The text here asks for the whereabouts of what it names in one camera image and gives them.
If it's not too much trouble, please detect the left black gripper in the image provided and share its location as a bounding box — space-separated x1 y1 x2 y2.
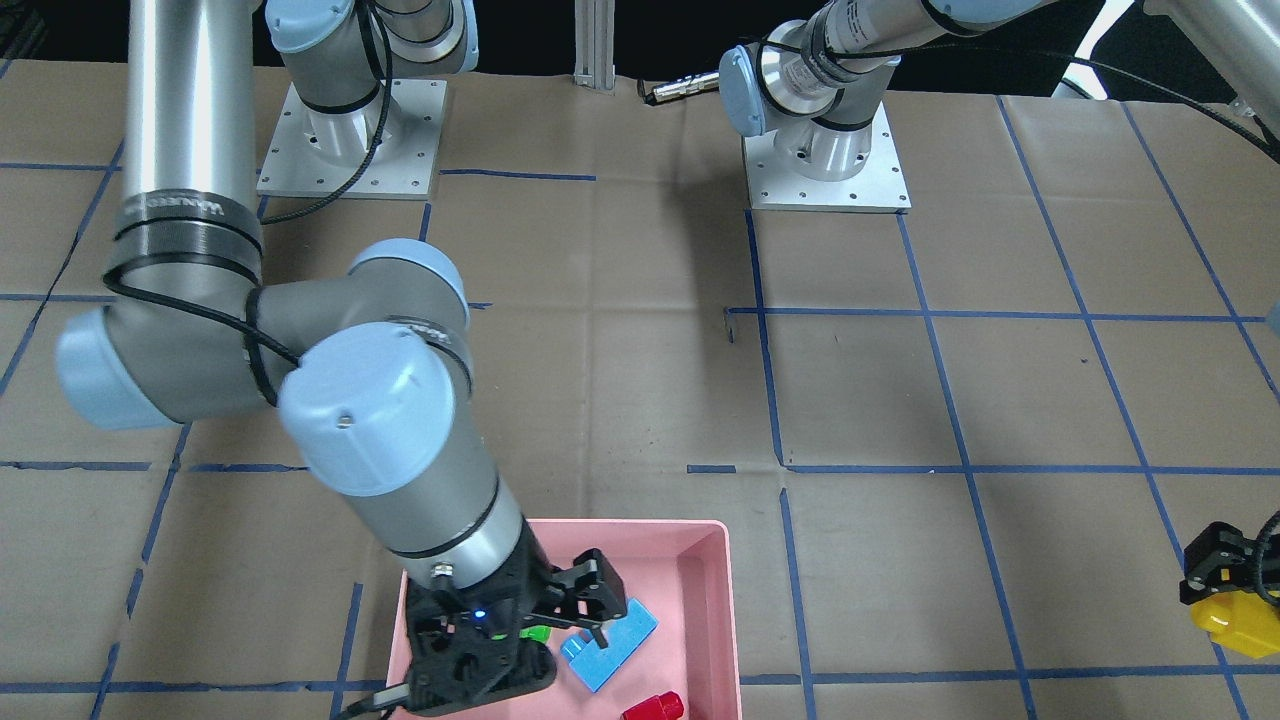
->
1179 512 1279 607

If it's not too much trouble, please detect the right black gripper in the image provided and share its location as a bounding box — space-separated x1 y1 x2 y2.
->
404 539 557 717

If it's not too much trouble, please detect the yellow toy block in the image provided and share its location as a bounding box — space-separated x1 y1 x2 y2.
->
1190 591 1279 659

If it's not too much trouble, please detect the green toy block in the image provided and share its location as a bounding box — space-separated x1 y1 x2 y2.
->
520 625 552 644

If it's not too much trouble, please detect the blue toy block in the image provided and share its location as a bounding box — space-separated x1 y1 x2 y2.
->
559 598 659 693

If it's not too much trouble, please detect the red toy block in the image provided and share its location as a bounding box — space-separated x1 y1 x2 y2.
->
620 691 686 720

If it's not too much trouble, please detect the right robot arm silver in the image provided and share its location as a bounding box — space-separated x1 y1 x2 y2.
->
55 1 559 716

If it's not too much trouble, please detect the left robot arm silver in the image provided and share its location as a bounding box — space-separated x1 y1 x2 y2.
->
717 1 1277 184

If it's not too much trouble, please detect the pink plastic box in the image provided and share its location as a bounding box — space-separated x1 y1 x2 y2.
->
384 518 745 720

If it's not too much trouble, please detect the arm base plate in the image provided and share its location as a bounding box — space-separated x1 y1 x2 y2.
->
257 79 448 200
742 106 913 214

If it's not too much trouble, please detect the aluminium frame post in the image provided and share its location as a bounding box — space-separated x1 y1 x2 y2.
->
572 0 616 94

